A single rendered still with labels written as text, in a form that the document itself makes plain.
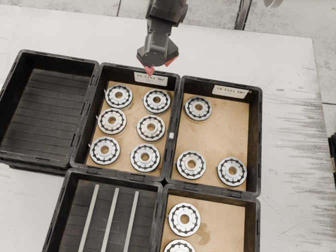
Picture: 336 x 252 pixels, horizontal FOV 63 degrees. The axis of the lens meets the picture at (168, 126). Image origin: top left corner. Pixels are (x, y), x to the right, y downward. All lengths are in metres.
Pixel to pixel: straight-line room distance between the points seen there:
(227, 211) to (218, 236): 0.08
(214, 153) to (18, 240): 0.76
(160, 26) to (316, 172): 0.90
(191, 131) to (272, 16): 1.89
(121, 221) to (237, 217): 0.38
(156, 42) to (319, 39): 2.22
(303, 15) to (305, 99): 1.56
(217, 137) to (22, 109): 0.74
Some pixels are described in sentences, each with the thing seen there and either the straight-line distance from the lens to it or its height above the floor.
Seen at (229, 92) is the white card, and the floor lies 0.89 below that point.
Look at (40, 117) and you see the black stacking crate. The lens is 1.11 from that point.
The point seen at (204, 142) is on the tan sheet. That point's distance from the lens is 1.01.
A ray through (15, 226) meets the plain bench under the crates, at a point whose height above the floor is 0.70.
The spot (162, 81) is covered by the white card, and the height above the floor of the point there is 0.89.
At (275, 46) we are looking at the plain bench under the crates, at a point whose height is 0.70.
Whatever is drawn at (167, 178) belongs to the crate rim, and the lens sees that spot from 0.85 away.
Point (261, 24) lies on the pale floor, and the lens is 2.63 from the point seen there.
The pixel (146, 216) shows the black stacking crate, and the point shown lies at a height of 0.83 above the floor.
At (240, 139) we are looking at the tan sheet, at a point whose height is 0.83.
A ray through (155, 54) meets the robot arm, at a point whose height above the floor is 1.25.
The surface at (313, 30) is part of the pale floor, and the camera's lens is 2.80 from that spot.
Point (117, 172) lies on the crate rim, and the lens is 0.86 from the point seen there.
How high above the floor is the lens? 1.76
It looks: 67 degrees down
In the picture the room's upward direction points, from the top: 8 degrees clockwise
